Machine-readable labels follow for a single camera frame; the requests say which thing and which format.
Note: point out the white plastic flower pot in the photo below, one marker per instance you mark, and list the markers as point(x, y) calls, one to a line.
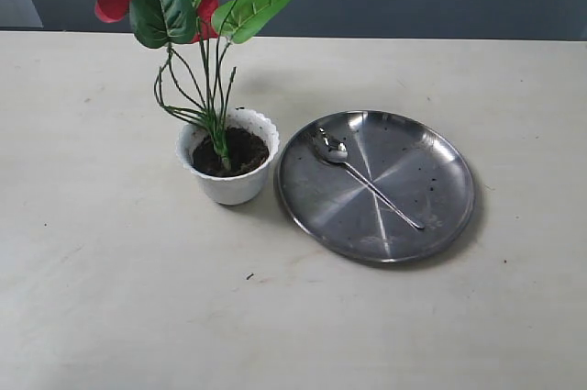
point(252, 145)

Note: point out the stainless steel spoon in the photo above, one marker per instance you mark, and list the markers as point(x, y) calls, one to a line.
point(334, 151)

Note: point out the round stainless steel plate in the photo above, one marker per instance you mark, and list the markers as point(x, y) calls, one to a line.
point(412, 164)

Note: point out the artificial red anthurium plant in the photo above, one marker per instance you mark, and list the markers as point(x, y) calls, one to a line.
point(213, 28)

